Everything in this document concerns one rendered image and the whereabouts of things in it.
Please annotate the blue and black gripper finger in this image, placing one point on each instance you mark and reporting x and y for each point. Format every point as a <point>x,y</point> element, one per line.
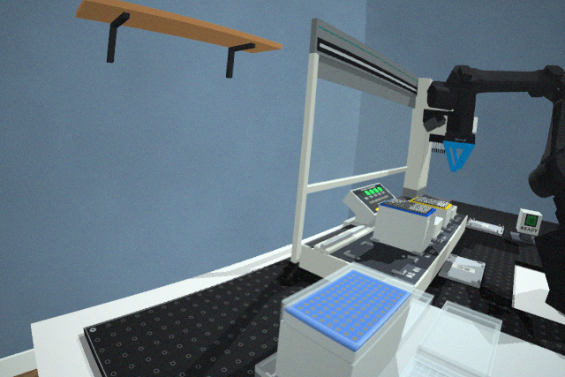
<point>464,147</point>
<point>465,158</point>

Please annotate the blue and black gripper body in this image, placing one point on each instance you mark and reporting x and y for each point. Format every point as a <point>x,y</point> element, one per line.
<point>466,126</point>

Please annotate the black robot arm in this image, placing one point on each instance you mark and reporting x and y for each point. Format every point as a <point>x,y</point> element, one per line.
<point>549,177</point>

